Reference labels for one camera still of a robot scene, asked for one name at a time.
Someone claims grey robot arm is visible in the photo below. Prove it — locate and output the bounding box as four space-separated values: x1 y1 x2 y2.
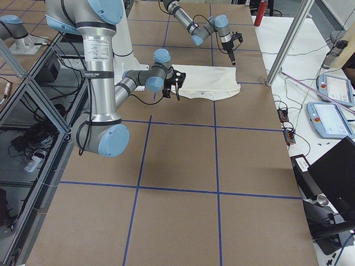
45 1 186 157
163 1 243 65

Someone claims grey water bottle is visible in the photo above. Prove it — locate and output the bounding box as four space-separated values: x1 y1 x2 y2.
321 39 348 69

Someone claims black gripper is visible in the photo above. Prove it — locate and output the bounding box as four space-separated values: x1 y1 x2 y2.
221 32 243 65
162 69 186 101

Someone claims upper teach pendant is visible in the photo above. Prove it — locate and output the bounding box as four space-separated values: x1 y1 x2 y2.
317 74 354 107

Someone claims cream long-sleeve cat shirt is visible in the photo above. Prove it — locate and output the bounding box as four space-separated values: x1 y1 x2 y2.
173 64 241 101

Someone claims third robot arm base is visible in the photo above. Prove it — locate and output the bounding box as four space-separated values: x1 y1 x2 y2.
1 15 47 56

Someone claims lower teach pendant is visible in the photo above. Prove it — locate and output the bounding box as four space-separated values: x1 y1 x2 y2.
306 102 354 139

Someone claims aluminium frame rack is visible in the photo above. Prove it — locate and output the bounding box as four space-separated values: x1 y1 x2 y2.
1 34 87 265

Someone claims red fire extinguisher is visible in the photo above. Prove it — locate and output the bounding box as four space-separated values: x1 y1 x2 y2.
254 0 268 27

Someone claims aluminium frame post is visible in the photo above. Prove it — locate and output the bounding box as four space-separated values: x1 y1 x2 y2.
266 0 315 86

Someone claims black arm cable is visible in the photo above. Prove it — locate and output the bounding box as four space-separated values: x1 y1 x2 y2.
77 69 184 156
158 0 242 55

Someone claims teach pendant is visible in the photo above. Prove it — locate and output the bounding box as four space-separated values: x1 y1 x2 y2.
317 74 354 107
306 102 354 139

